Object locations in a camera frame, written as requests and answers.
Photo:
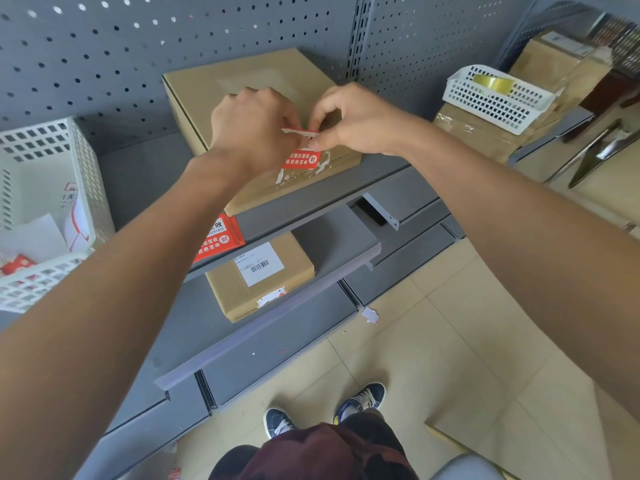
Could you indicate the person's right thumb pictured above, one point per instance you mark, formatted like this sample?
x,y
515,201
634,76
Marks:
x,y
326,141

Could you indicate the white shipping label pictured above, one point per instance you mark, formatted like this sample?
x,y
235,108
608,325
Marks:
x,y
259,263

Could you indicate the white paper scrap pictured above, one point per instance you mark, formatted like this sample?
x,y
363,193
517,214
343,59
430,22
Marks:
x,y
370,315

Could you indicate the tall cardboard box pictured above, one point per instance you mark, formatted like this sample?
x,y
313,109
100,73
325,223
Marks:
x,y
555,64

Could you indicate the white sticker backing strip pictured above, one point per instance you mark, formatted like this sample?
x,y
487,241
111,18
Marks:
x,y
299,131

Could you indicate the person's right forearm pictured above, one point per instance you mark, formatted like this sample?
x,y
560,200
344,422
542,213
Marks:
x,y
525,254

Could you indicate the person's left hand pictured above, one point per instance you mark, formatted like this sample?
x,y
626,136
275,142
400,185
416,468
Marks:
x,y
250,129

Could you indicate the person's left fingers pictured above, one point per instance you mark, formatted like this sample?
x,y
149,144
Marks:
x,y
292,122

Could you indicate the metal chair legs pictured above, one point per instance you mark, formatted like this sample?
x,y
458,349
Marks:
x,y
597,152

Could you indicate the small cardboard box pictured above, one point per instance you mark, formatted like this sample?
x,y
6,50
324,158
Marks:
x,y
280,289

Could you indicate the yellow tape roll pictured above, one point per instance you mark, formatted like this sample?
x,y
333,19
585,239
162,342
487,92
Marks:
x,y
494,83

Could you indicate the tall white plastic basket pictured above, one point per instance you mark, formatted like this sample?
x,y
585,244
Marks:
x,y
45,159

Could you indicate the red stickers in basket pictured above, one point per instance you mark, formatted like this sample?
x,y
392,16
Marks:
x,y
17,266

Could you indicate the person's blue sneaker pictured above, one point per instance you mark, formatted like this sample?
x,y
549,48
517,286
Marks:
x,y
277,423
361,398

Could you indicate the large flat cardboard box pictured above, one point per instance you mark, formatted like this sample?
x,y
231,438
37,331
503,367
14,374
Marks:
x,y
200,89

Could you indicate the white paper sheet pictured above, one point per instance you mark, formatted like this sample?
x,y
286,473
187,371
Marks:
x,y
32,239

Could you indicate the person's left blue sneaker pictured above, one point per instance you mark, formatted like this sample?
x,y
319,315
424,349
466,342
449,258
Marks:
x,y
277,423

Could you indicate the grey metal shelf unit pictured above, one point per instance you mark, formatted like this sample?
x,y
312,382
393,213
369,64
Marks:
x,y
325,244

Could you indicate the black trousers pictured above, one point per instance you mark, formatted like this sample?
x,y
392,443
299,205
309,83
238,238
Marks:
x,y
230,464

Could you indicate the loose red seal sticker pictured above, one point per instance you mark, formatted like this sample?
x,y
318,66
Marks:
x,y
220,237

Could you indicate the shallow white plastic basket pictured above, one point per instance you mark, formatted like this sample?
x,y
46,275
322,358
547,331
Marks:
x,y
492,107

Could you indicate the red seal sticker on box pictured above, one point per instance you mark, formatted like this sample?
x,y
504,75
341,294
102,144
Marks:
x,y
300,159

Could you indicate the taped cardboard box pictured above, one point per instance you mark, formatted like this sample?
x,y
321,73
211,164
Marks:
x,y
475,134

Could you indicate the person's right blue sneaker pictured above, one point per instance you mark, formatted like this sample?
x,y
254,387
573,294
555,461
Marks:
x,y
361,398

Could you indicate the person's right hand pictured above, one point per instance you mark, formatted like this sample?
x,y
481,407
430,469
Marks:
x,y
367,122

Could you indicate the dark brown cabinet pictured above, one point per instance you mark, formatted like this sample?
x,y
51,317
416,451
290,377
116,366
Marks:
x,y
607,94

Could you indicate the dark red shirt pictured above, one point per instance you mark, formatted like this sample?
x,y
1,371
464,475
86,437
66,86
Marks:
x,y
330,454

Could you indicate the person's left forearm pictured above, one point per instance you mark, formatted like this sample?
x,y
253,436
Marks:
x,y
105,304

